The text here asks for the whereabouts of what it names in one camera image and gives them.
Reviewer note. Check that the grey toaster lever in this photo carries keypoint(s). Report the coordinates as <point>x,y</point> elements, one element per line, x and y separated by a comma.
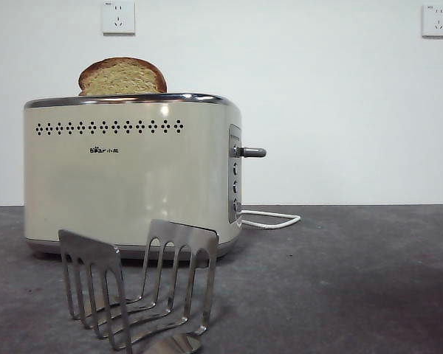
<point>254,152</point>

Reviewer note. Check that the brown crust bread slice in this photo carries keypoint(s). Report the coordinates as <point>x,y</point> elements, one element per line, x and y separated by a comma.
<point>123,77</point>

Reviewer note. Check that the cream two-slot toaster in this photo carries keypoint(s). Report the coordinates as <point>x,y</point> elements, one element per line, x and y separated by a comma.
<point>133,177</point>

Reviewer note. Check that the stainless steel toast rack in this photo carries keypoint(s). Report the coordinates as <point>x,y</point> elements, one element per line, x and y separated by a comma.
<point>90,245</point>

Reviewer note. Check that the white wall socket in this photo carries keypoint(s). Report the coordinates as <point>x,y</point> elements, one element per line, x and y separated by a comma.
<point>119,18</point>
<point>437,22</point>

